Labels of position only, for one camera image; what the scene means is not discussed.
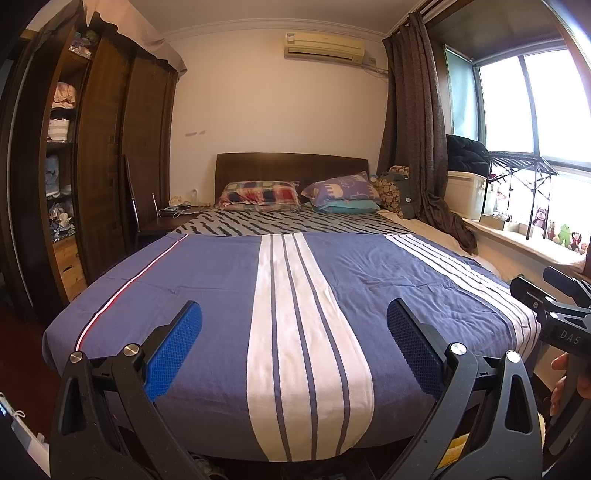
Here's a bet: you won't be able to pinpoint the white cover cloth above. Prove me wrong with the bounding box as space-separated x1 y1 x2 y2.
83 0 188 75

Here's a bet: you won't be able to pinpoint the person's right hand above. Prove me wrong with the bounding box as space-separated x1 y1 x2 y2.
549 352 571 418

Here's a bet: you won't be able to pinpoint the purple elephant-print pillow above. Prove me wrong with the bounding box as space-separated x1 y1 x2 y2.
301 172 383 208

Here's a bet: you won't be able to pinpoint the stacks of folded clothes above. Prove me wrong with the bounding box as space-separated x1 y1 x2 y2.
46 28 101 241

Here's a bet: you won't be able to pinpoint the folded chair with chrome legs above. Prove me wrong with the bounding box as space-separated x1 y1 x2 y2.
124 154 161 251

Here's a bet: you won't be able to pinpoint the dark wooden headboard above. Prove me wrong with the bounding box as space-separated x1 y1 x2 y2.
215 153 370 207

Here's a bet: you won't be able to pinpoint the white storage box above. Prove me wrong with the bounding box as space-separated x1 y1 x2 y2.
445 171 490 221

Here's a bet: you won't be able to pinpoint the beige air conditioner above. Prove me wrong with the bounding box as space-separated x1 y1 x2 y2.
284 31 366 64

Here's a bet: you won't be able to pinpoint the window ledge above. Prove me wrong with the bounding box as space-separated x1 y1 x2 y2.
462 216 591 278

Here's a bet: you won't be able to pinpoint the green roller blind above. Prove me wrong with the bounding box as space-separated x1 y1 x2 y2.
444 45 482 140

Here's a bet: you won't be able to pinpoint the window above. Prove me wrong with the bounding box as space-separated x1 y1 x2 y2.
478 44 591 172

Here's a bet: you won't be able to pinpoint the dark wooden nightstand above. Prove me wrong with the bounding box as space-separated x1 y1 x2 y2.
136 203 219 246

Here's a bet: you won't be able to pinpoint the brown wooden wardrobe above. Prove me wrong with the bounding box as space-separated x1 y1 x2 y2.
0 11 188 325

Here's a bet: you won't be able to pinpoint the brown curtain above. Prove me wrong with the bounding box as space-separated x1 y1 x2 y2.
376 11 479 256

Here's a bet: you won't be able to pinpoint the plaid pillow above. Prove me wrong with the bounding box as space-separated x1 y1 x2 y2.
218 180 302 212

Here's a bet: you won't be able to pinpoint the black padded cloth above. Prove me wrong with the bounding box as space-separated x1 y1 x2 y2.
445 134 491 177

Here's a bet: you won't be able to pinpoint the dark grey plush cushion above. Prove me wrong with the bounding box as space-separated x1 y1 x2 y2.
390 165 419 220

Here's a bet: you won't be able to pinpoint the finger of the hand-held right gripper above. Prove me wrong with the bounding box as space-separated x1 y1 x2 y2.
509 274 561 324
542 265 591 305

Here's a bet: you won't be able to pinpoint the blue white-striped blanket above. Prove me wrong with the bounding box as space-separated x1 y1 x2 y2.
42 232 543 462

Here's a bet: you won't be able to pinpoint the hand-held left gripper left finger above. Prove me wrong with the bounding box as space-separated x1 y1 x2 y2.
50 300 204 480

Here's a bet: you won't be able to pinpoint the zebra-patterned bedsheet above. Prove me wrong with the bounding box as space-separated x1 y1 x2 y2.
178 208 416 239

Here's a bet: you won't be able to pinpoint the black folding rack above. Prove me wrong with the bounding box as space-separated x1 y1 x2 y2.
480 154 560 241

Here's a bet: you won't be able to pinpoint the yellow rug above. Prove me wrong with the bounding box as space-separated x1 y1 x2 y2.
434 406 546 470

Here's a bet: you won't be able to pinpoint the teal pillow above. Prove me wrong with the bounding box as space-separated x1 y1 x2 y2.
311 199 382 216

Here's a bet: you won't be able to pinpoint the brown patterned cushion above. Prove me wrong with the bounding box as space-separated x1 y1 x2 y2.
373 176 403 214

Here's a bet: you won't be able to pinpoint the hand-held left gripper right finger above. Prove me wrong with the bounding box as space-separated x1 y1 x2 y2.
383 298 543 480

